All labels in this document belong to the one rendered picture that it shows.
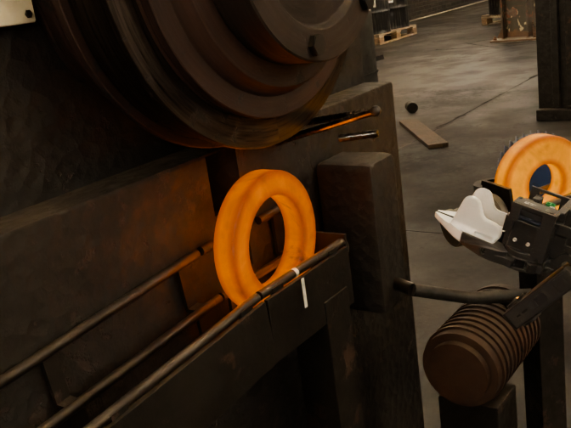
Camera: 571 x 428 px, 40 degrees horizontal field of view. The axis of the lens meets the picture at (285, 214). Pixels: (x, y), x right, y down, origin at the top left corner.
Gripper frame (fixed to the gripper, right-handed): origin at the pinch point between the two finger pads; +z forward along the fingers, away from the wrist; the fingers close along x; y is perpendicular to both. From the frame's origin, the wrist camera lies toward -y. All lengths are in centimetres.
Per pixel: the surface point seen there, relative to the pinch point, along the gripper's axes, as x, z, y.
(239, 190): 17.3, 20.0, 2.3
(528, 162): -29.0, -0.9, 0.8
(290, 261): 8.9, 16.5, -9.5
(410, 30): -986, 464, -195
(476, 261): -163, 42, -88
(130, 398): 42.6, 12.3, -10.1
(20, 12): 36, 36, 22
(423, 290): -10.0, 4.2, -16.5
